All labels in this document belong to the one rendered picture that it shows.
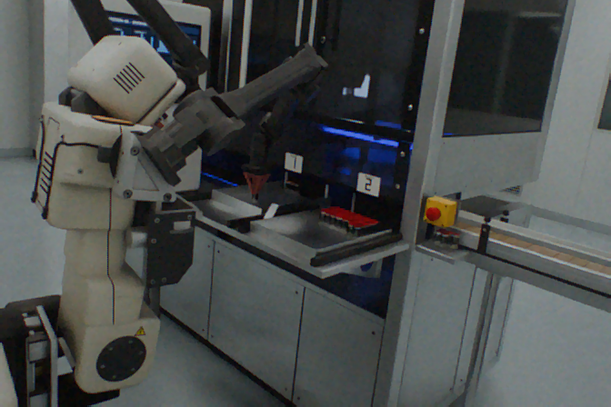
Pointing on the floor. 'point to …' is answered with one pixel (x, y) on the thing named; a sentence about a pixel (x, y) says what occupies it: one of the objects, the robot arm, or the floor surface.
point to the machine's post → (423, 168)
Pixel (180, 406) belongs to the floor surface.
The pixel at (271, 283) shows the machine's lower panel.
